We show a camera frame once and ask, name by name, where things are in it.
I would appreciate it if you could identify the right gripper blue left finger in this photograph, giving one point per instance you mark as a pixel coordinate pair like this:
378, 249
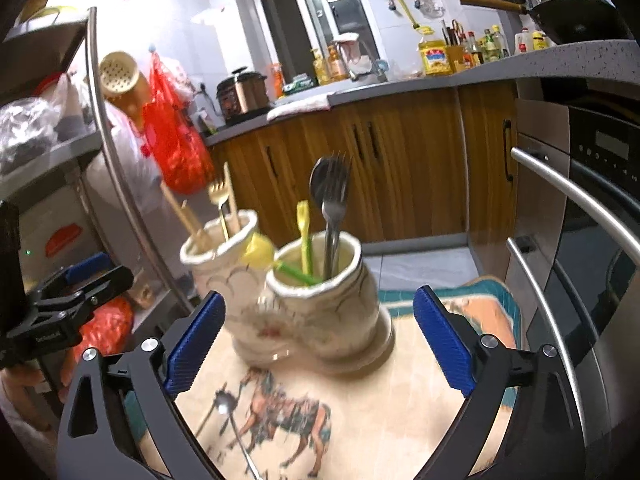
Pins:
188, 342

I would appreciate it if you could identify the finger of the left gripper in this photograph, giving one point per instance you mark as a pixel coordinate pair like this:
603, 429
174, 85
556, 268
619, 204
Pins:
90, 262
90, 293

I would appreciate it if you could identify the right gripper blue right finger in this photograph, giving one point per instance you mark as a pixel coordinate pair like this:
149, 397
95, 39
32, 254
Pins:
450, 336

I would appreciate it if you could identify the yellow tulip plastic utensil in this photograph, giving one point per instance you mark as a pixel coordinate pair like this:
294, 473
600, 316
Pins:
303, 223

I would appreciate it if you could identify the steel fork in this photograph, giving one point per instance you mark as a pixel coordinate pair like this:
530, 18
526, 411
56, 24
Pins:
335, 186

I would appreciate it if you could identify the wooden chopstick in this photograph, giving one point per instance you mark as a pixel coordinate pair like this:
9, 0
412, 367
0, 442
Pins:
200, 238
235, 221

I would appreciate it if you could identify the left hand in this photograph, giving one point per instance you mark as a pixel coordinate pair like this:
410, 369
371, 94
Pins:
16, 383

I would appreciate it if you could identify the red bag on shelf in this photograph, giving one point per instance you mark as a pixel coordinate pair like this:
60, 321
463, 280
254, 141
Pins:
108, 330

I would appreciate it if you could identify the small steel spoon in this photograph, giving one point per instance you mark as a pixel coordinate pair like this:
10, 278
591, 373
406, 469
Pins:
225, 404

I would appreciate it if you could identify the horse print table mat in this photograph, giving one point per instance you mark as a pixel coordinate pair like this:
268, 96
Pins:
382, 422

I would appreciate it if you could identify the ceramic floral utensil holder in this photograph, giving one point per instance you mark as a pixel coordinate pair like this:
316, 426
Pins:
337, 326

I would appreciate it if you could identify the gold fork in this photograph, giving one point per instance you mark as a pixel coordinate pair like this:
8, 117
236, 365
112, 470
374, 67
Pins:
218, 194

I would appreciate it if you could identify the red plastic bag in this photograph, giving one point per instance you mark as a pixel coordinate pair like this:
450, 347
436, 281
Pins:
170, 135

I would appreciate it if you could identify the beige perforated colander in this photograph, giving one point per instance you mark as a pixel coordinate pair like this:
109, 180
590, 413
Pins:
124, 85

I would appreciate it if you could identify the steel spoon in holder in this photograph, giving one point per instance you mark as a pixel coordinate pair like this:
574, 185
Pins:
317, 179

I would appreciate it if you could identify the pressure cooker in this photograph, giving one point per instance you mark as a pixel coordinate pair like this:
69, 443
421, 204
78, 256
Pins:
243, 96

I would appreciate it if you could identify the white folded cloth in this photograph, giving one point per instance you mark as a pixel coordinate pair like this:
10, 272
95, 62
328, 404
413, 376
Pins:
303, 106

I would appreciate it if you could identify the wooden knife block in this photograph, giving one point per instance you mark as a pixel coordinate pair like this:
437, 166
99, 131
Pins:
456, 58

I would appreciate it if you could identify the yellow oil bottle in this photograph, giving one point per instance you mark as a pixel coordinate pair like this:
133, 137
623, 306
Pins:
433, 53

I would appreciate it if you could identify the black wok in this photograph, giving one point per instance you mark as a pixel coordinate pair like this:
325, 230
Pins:
567, 21

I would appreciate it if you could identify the steel oven handle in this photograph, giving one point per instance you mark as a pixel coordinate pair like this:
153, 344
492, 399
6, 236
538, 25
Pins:
595, 209

